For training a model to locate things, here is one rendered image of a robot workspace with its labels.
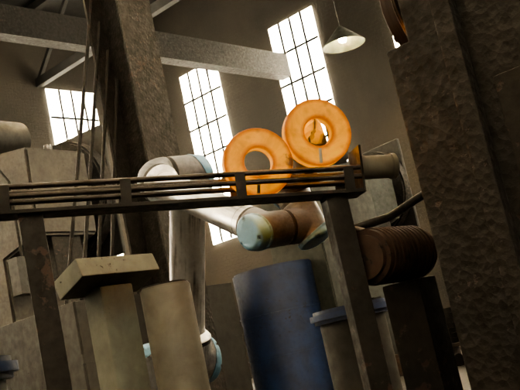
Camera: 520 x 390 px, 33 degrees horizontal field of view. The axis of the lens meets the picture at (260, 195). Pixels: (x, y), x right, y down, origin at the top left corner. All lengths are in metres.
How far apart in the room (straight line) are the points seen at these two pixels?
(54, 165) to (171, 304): 5.66
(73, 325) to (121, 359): 2.84
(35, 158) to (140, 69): 2.34
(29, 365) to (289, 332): 1.61
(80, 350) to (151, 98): 1.55
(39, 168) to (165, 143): 2.38
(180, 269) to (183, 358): 0.70
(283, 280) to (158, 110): 1.36
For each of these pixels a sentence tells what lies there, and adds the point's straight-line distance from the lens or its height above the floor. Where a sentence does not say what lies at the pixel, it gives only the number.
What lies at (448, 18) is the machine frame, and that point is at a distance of 1.81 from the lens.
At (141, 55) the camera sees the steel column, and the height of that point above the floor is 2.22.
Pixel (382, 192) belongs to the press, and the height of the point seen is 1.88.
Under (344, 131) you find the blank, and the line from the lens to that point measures 2.02.
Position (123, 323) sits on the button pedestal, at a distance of 2.18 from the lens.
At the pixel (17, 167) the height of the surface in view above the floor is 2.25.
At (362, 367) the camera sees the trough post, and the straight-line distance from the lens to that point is 1.96.
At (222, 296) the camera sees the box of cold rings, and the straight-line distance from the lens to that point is 5.66.
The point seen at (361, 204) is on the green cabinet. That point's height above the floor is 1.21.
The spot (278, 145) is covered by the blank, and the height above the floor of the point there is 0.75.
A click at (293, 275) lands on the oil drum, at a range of 5.77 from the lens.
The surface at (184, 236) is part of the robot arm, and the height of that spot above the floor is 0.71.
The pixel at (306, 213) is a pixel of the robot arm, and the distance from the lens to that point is 2.21.
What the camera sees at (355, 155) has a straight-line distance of 2.02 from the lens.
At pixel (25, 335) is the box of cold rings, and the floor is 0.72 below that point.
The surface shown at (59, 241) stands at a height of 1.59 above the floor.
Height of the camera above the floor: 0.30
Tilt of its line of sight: 10 degrees up
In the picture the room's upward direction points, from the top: 12 degrees counter-clockwise
